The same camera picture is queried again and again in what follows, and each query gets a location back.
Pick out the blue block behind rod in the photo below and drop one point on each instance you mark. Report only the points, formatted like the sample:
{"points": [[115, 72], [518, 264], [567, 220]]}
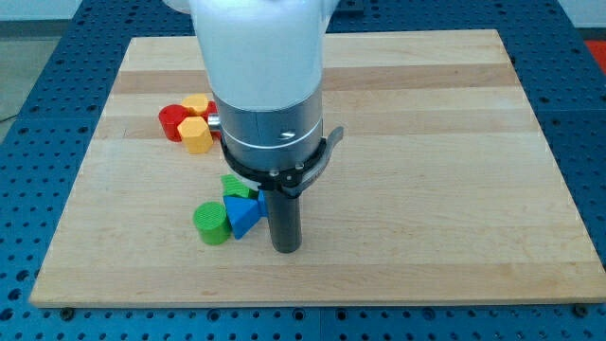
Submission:
{"points": [[262, 207]]}

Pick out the yellow hexagonal block front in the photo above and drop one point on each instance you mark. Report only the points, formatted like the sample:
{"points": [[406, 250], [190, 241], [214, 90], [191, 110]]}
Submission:
{"points": [[195, 135]]}

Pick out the blue triangular prism block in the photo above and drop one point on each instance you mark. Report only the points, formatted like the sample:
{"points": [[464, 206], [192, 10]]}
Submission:
{"points": [[243, 214]]}

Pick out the light wooden board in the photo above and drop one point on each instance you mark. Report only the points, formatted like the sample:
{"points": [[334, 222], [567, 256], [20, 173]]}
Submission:
{"points": [[442, 192]]}

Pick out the red cylinder block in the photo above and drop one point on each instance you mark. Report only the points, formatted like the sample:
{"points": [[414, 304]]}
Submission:
{"points": [[170, 118]]}

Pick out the yellow hexagonal block rear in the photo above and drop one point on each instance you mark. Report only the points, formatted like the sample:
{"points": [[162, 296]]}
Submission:
{"points": [[196, 104]]}

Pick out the yellow hexagonal block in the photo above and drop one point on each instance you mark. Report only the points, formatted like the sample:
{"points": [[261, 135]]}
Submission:
{"points": [[196, 104], [195, 135]]}

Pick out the green block behind blue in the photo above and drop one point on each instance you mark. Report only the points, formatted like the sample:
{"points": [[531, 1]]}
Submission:
{"points": [[233, 187]]}

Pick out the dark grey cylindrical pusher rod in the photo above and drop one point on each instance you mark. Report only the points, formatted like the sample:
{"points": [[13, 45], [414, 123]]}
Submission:
{"points": [[283, 214]]}

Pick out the red block rear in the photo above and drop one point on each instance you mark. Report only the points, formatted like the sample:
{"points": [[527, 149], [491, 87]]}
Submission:
{"points": [[212, 111]]}

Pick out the green cylinder block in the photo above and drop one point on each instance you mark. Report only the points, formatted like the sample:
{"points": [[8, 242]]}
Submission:
{"points": [[211, 221]]}

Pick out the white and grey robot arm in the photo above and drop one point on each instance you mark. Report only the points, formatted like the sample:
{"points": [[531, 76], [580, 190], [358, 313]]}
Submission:
{"points": [[264, 62]]}

